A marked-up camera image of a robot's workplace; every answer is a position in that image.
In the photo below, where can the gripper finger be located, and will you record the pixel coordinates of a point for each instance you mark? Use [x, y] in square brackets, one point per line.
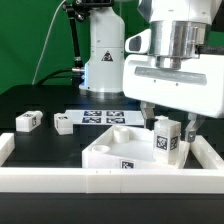
[147, 110]
[195, 122]

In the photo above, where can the white square tabletop panel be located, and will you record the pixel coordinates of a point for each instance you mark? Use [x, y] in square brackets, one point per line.
[125, 147]

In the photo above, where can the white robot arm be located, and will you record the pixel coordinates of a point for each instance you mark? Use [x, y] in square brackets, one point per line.
[168, 64]

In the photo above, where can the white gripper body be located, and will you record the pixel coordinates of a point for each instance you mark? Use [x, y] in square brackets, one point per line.
[198, 87]

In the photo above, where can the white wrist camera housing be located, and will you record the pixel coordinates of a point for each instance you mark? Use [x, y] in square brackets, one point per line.
[139, 43]

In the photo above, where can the white U-shaped obstacle fence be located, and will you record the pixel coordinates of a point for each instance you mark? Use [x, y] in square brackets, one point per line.
[78, 180]

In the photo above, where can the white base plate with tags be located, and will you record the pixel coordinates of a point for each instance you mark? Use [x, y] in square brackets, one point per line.
[105, 117]

